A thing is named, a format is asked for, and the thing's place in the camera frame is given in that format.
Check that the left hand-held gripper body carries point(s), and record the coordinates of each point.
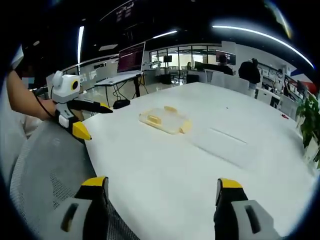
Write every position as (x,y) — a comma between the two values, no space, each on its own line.
(63,91)

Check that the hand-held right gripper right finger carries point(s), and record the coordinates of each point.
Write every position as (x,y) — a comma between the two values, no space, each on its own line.
(232,217)

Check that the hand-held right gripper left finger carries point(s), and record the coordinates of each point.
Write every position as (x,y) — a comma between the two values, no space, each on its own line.
(86,217)

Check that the clear lid with yellow clips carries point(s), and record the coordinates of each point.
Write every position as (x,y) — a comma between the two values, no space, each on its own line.
(165,121)

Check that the black bag on floor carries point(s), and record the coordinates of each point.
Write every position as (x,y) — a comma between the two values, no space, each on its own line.
(121,103)

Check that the white standing desk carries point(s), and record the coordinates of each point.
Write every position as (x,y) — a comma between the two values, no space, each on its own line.
(117,81)

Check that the narrow ceiling light strip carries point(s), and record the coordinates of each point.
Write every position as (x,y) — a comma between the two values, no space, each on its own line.
(80,45)

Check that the grey mesh office chair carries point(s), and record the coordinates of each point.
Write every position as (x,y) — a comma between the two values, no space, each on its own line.
(50,175)

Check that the laptop on standing desk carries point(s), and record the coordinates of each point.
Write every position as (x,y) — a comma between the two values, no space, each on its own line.
(131,58)

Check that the short ceiling light strip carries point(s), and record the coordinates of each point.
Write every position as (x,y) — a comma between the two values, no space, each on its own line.
(165,34)

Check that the small red object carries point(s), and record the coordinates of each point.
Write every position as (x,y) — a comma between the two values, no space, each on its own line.
(284,116)

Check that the green potted plant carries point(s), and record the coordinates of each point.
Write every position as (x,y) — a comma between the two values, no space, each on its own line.
(310,120)

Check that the white office chair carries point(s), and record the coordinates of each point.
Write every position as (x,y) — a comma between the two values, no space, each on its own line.
(232,82)

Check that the long ceiling light strip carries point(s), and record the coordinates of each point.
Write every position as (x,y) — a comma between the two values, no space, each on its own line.
(262,33)

